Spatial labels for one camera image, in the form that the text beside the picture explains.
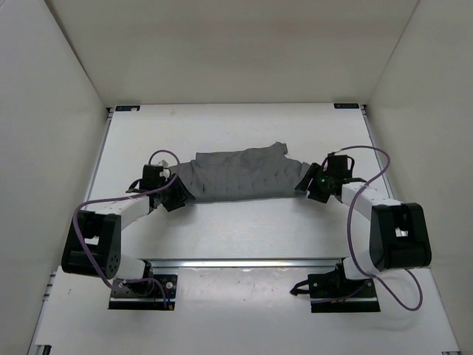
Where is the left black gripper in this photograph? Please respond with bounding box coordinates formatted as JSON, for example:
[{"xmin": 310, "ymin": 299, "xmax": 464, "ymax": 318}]
[{"xmin": 157, "ymin": 172, "xmax": 195, "ymax": 212}]

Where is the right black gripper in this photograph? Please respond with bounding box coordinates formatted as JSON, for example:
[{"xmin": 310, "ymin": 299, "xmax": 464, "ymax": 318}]
[{"xmin": 296, "ymin": 163, "xmax": 334, "ymax": 203}]

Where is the grey pleated skirt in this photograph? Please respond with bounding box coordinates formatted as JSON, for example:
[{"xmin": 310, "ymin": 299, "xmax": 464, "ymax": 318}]
[{"xmin": 171, "ymin": 142, "xmax": 310, "ymax": 203}]

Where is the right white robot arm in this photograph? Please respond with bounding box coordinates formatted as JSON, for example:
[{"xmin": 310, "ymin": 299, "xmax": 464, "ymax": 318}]
[{"xmin": 296, "ymin": 153, "xmax": 432, "ymax": 297}]

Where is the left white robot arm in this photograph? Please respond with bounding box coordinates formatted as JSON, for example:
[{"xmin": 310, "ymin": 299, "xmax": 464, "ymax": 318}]
[{"xmin": 61, "ymin": 164, "xmax": 193, "ymax": 294}]

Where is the blue label sticker right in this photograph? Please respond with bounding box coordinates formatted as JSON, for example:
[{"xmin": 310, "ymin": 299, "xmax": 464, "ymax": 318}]
[{"xmin": 333, "ymin": 103, "xmax": 359, "ymax": 109}]

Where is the blue label sticker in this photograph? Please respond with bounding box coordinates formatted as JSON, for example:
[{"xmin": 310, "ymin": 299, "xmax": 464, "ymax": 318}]
[
  {"xmin": 333, "ymin": 103, "xmax": 359, "ymax": 109},
  {"xmin": 115, "ymin": 105, "xmax": 140, "ymax": 112}
]

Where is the blue label sticker left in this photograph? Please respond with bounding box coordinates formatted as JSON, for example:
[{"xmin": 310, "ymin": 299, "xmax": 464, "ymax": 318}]
[{"xmin": 115, "ymin": 105, "xmax": 140, "ymax": 112}]

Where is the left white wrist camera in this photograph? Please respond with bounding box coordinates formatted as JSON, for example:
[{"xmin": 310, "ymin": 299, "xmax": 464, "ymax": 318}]
[{"xmin": 154, "ymin": 160, "xmax": 171, "ymax": 180}]

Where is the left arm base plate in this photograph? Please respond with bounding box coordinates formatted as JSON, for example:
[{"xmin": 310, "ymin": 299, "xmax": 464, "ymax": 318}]
[{"xmin": 108, "ymin": 269, "xmax": 178, "ymax": 311}]

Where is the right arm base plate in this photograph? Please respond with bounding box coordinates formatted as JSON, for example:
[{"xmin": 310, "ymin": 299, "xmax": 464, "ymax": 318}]
[{"xmin": 290, "ymin": 263, "xmax": 381, "ymax": 314}]

